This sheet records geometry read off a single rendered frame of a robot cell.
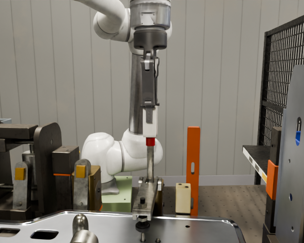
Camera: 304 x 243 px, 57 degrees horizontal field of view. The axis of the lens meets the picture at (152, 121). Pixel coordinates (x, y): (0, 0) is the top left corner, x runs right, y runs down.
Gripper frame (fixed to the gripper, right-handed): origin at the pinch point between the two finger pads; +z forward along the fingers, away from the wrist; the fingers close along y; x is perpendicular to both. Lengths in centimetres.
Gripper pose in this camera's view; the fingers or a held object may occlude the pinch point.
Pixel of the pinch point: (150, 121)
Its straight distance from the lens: 65.4
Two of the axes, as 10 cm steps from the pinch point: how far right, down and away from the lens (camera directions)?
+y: -1.1, 1.5, -9.8
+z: 0.0, 9.9, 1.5
